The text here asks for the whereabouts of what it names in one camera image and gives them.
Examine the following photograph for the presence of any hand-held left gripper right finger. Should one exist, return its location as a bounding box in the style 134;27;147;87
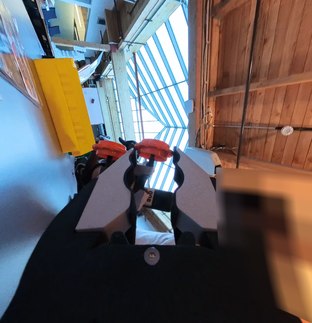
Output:
171;147;218;245

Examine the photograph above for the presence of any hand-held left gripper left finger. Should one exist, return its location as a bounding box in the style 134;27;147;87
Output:
75;148;137;245

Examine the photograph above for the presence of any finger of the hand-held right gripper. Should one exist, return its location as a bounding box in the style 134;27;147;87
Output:
134;187;147;211

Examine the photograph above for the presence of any orange wheel grey beam assembly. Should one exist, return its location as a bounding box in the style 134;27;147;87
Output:
92;138;173;192

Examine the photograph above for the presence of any grey desk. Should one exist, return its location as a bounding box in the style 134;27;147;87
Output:
0;0;78;321

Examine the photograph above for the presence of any white plastic housing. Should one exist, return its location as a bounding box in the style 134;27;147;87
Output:
184;147;222;177

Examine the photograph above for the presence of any person's white shirt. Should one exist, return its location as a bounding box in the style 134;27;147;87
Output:
135;222;175;246

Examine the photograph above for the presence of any white whiteboard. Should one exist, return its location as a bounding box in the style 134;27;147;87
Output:
81;87;105;126

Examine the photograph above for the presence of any yellow storage bin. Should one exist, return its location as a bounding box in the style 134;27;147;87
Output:
33;58;96;157

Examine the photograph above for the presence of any black ceiling pipe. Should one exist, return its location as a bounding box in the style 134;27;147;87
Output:
235;0;261;169

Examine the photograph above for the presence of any skylight window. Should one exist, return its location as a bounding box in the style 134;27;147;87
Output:
112;4;190;193

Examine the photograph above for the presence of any leaning white printed board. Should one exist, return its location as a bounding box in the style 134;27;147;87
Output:
77;50;104;84

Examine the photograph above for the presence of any blue robot kit box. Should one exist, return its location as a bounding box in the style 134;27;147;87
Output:
0;0;43;108

